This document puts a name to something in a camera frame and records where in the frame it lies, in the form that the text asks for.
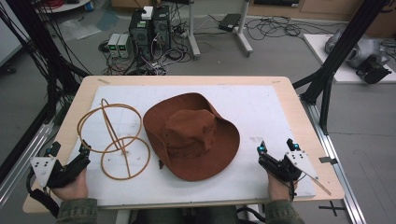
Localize clear plastic sheet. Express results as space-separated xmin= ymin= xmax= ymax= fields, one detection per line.
xmin=58 ymin=18 xmax=103 ymax=42

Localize tan wire hat stand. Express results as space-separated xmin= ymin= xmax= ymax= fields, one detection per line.
xmin=77 ymin=98 xmax=151 ymax=181

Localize white box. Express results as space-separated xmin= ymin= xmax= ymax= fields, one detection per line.
xmin=141 ymin=6 xmax=154 ymax=21

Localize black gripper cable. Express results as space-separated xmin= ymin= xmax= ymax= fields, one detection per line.
xmin=287 ymin=172 xmax=307 ymax=203

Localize black device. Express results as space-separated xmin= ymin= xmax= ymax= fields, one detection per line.
xmin=355 ymin=55 xmax=393 ymax=85

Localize black loose floor cables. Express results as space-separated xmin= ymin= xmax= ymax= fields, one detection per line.
xmin=244 ymin=14 xmax=339 ymax=42

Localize white round table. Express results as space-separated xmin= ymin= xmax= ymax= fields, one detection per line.
xmin=35 ymin=0 xmax=92 ymax=14

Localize grey power supply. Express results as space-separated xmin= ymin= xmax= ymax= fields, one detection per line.
xmin=118 ymin=33 xmax=133 ymax=60
xmin=106 ymin=33 xmax=121 ymax=59

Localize white floor platform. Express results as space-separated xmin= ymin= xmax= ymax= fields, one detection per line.
xmin=303 ymin=33 xmax=396 ymax=85

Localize black metal frame with cables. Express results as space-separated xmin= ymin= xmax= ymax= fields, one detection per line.
xmin=0 ymin=0 xmax=92 ymax=185

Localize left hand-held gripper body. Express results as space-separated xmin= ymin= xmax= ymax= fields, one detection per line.
xmin=30 ymin=152 xmax=92 ymax=189

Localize grey desk leg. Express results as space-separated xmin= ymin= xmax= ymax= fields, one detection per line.
xmin=233 ymin=0 xmax=255 ymax=58
xmin=186 ymin=0 xmax=202 ymax=61

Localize grey robot shell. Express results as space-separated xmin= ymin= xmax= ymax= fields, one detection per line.
xmin=324 ymin=27 xmax=390 ymax=70

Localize brown wide-brim hat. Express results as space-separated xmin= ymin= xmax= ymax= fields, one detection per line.
xmin=142 ymin=91 xmax=241 ymax=182

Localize black gripper strap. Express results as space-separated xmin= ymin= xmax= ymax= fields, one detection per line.
xmin=25 ymin=169 xmax=61 ymax=218

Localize white table mat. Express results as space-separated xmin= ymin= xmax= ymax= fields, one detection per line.
xmin=66 ymin=85 xmax=318 ymax=207

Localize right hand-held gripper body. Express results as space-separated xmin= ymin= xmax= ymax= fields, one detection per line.
xmin=258 ymin=150 xmax=319 ymax=183

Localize black tape piece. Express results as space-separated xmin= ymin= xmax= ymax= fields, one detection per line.
xmin=318 ymin=156 xmax=339 ymax=165

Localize person's right hand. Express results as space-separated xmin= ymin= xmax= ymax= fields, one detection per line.
xmin=267 ymin=173 xmax=299 ymax=203

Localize aluminium rail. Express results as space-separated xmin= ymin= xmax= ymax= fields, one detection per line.
xmin=299 ymin=96 xmax=369 ymax=224
xmin=0 ymin=121 xmax=61 ymax=207

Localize black computer tower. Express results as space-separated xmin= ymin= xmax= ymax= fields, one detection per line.
xmin=128 ymin=8 xmax=154 ymax=61
xmin=151 ymin=5 xmax=172 ymax=51

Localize person's legs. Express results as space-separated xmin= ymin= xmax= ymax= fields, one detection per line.
xmin=130 ymin=204 xmax=241 ymax=224

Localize black flat box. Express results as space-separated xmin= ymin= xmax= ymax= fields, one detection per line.
xmin=218 ymin=13 xmax=243 ymax=33

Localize person's left hand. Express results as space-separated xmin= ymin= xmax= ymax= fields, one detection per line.
xmin=50 ymin=169 xmax=90 ymax=202

